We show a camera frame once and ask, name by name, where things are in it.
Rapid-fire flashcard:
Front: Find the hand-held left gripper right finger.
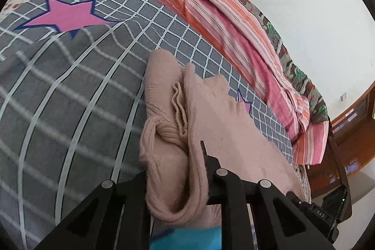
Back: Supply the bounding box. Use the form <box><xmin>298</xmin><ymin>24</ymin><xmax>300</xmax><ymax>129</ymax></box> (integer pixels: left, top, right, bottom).
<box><xmin>200</xmin><ymin>140</ymin><xmax>335</xmax><ymax>250</ymax></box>

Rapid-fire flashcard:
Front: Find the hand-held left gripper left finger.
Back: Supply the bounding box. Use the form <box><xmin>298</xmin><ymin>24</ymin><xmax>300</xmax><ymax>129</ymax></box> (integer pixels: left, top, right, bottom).
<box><xmin>34</xmin><ymin>170</ymin><xmax>153</xmax><ymax>250</ymax></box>

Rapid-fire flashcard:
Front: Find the pink knit sweater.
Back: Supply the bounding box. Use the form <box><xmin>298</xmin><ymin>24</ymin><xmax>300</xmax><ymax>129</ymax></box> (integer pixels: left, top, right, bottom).
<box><xmin>139</xmin><ymin>49</ymin><xmax>307</xmax><ymax>230</ymax></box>

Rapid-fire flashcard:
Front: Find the grey checked blanket with stars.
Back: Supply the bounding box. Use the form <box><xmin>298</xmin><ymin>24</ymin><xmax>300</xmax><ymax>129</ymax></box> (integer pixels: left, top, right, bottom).
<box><xmin>0</xmin><ymin>0</ymin><xmax>293</xmax><ymax>250</ymax></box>

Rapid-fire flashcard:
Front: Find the floral patchwork quilt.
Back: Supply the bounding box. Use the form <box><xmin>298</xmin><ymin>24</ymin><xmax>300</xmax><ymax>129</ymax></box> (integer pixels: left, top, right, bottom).
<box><xmin>237</xmin><ymin>0</ymin><xmax>328</xmax><ymax>125</ymax></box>

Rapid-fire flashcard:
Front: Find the pink orange striped quilt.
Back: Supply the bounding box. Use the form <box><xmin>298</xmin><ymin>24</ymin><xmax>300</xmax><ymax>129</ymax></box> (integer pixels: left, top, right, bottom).
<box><xmin>54</xmin><ymin>0</ymin><xmax>330</xmax><ymax>165</ymax></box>

